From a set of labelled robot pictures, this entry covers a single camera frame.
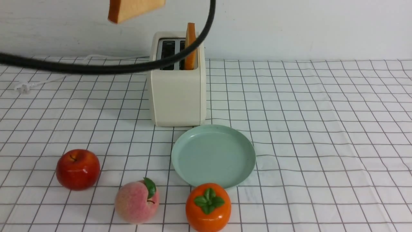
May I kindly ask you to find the pink peach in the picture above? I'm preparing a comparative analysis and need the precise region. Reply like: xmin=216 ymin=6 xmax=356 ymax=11
xmin=114 ymin=177 xmax=160 ymax=225

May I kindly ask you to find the red apple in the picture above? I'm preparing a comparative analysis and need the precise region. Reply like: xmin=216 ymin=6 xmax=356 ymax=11
xmin=55 ymin=149 xmax=100 ymax=191

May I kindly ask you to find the mint green plate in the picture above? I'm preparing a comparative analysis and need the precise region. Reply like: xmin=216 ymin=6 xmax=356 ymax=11
xmin=171 ymin=125 xmax=256 ymax=189

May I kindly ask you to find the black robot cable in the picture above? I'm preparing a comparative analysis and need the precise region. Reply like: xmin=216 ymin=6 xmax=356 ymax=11
xmin=0 ymin=0 xmax=217 ymax=75

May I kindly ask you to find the cream white toaster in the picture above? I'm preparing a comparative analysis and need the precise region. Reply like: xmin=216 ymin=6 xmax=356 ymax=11
xmin=146 ymin=44 xmax=207 ymax=127

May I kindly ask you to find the orange persimmon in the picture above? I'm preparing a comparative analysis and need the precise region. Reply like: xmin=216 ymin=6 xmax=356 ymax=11
xmin=185 ymin=183 xmax=232 ymax=232

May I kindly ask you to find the toast slice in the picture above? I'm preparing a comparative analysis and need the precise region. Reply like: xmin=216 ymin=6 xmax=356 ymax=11
xmin=108 ymin=0 xmax=166 ymax=24
xmin=184 ymin=22 xmax=197 ymax=70

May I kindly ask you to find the white checkered tablecloth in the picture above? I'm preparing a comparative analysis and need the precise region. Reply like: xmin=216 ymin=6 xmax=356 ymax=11
xmin=0 ymin=60 xmax=412 ymax=232

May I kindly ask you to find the white power cord with plug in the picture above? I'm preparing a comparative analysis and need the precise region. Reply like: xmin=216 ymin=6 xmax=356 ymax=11
xmin=14 ymin=54 xmax=150 ymax=95

